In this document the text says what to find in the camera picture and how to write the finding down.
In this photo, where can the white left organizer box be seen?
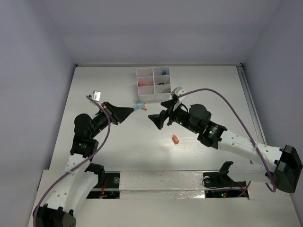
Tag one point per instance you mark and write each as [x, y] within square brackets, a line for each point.
[146, 93]

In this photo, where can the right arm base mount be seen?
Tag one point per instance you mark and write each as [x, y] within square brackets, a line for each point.
[218, 184]

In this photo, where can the blue highlighter pen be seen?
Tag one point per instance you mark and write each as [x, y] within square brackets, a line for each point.
[138, 106]

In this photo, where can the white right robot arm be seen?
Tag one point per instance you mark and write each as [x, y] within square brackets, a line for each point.
[280, 167]

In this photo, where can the orange highlighter cap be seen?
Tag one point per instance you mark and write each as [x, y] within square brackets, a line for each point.
[175, 139]

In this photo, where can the grey eraser block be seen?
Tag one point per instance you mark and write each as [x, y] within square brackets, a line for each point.
[166, 91]

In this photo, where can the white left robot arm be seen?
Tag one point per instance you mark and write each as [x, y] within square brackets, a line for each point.
[60, 204]

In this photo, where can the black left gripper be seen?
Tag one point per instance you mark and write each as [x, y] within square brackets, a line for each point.
[116, 114]

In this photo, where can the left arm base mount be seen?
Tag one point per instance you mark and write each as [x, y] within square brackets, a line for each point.
[108, 183]

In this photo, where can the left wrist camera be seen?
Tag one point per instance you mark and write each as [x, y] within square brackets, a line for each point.
[95, 95]

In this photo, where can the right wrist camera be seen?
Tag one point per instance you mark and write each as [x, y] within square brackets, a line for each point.
[177, 101]

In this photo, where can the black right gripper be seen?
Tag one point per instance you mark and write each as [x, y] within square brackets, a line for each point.
[158, 119]

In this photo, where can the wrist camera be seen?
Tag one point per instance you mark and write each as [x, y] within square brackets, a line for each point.
[95, 95]
[177, 101]

